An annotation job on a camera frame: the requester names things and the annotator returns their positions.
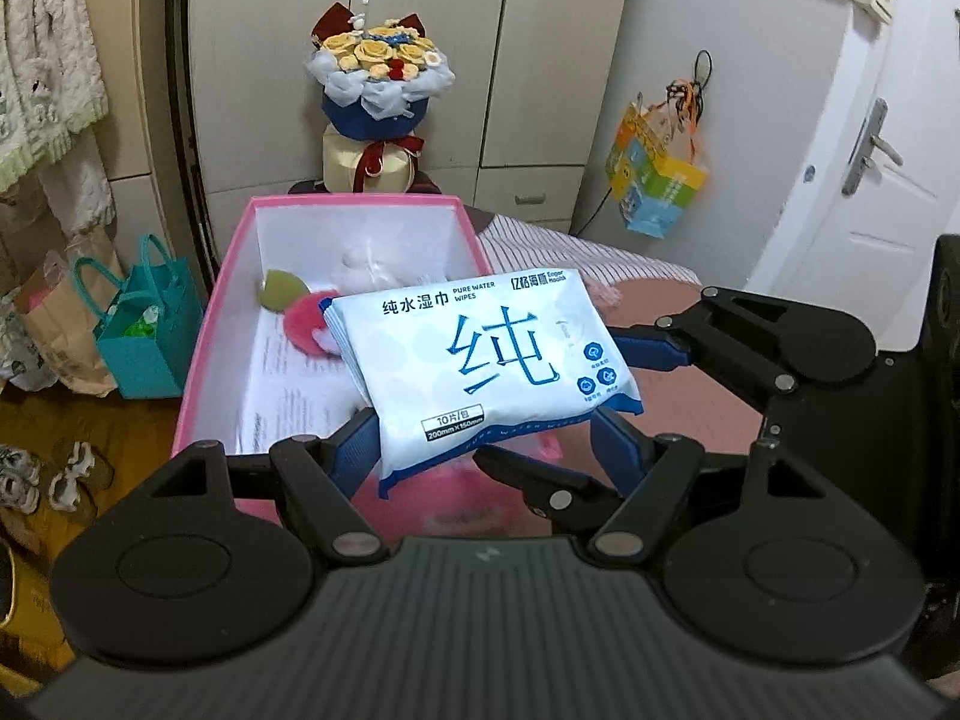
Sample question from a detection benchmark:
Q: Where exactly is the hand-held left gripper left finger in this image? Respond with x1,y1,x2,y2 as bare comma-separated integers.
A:
146,409,385,569

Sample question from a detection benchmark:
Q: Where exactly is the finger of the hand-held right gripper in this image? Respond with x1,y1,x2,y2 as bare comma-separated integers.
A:
606,285,799,395
472,444,625,520

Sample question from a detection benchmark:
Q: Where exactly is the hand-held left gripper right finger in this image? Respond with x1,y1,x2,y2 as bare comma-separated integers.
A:
587,406,815,565

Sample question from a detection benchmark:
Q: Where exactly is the white blue wet wipes pack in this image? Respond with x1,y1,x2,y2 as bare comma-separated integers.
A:
321,268,644,500

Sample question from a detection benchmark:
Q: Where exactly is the pink plush ball keychain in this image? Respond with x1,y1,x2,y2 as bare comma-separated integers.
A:
281,289,346,357

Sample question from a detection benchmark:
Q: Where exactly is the green ball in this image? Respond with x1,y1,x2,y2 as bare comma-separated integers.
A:
259,270,312,314

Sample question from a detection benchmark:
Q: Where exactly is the pink cardboard box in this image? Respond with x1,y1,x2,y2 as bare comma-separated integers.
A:
171,193,560,539

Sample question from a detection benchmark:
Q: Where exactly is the brown pink bed mat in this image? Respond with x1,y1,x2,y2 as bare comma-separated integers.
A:
600,277,931,466

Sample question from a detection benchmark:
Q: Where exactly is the striped bed sheet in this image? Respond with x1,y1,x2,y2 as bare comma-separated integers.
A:
465,206,698,287

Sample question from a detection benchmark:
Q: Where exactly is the colourful hanging paper bag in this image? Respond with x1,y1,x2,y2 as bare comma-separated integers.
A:
606,79,710,239

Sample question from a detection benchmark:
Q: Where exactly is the white door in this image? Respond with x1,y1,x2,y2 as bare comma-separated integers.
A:
742,0,960,353

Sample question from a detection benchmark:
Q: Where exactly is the teal gift bag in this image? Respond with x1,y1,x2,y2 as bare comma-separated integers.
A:
73,234,205,400

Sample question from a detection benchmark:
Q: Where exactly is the dark round stool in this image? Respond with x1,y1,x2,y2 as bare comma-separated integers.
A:
289,174,443,197

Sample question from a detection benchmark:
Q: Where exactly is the white sandal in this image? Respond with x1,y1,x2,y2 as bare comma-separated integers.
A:
0,446,42,515
49,441,113,511

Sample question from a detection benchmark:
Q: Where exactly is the cream round box with ribbon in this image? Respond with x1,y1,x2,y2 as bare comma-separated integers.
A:
322,127,419,196

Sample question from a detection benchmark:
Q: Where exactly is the brown paper bag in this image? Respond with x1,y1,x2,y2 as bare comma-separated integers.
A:
15,225,125,397

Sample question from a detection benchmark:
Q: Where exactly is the white wardrobe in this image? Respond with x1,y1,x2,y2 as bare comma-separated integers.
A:
135,0,638,241

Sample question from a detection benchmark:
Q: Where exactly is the yellow flower bouquet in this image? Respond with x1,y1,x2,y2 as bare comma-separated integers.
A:
306,4,456,140

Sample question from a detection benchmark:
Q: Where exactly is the white knitted garment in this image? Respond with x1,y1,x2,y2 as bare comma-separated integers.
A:
0,0,117,301

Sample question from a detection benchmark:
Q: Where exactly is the silver door handle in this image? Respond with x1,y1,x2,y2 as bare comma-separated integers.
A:
841,99,905,196

